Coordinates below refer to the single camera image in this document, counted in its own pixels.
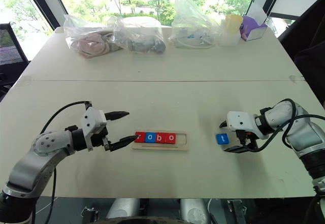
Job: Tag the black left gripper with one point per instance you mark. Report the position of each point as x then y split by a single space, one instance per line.
99 139

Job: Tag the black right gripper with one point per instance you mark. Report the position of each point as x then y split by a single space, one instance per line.
247 139

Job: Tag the blue letter tile t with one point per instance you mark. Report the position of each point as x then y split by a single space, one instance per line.
222 139

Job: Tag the red letter tile r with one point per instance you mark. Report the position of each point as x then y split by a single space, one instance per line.
140 137

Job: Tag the red letter tile b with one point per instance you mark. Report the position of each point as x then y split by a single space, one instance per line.
160 138

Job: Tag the wooden letter tray frame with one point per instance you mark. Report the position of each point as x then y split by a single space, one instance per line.
181 142

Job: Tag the red letter tile o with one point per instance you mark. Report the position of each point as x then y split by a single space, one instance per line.
170 138

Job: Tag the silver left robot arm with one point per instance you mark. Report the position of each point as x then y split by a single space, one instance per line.
38 158

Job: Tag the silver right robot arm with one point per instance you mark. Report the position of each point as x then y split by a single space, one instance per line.
302 135

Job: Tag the blue letter tile o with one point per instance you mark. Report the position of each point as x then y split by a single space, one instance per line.
150 138

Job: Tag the silver rounded robot leg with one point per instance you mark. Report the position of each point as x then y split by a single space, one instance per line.
123 208
194 211

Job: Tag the plastic bag with grey items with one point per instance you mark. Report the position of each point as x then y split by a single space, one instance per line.
144 43

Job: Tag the plastic bag with pink items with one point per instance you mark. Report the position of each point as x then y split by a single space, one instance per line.
89 45

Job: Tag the white plastic container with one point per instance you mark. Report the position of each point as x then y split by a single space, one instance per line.
229 39

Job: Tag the purple tissue box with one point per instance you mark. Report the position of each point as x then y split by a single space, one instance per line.
252 32

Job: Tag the plastic bag with white items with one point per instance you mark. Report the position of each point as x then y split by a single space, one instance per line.
190 34

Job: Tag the yellow plastic cup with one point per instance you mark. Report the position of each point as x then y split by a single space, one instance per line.
233 24

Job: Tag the dark padded chair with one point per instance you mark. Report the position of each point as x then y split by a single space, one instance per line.
309 43

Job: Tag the black mesh office chair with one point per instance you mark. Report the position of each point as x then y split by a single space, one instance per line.
10 46

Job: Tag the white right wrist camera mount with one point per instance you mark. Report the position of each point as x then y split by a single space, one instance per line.
240 121

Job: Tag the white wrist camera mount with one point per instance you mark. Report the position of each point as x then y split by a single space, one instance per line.
240 121
92 118

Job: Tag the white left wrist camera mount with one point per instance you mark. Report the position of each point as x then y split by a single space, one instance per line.
92 118

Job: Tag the metal table bracket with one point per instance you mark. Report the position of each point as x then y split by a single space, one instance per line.
90 213
236 208

